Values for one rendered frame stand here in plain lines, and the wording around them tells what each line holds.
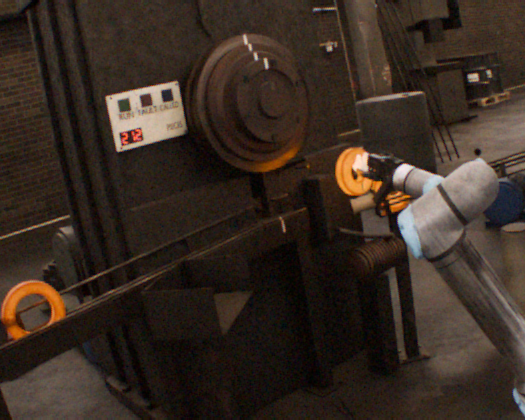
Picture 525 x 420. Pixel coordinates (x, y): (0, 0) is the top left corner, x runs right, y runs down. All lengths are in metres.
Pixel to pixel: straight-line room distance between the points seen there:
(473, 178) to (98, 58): 1.19
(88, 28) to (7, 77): 6.08
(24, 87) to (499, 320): 7.20
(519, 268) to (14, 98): 6.80
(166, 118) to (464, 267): 1.09
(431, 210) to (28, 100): 7.05
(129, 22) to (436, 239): 1.21
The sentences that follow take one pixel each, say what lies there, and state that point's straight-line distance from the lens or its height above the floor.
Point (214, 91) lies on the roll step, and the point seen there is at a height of 1.18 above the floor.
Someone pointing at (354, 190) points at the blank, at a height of 0.77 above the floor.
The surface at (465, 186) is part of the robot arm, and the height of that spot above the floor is 0.88.
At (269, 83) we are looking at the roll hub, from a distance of 1.97.
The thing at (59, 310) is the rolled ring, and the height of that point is 0.68.
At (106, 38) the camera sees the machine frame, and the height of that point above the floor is 1.43.
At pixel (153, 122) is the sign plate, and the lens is 1.99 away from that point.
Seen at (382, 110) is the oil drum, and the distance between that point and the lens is 4.67.
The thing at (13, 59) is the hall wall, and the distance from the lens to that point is 8.08.
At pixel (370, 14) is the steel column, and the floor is 1.68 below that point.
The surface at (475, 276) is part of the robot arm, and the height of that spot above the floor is 0.67.
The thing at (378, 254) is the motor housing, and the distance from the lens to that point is 2.22.
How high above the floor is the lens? 1.18
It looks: 11 degrees down
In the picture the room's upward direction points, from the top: 11 degrees counter-clockwise
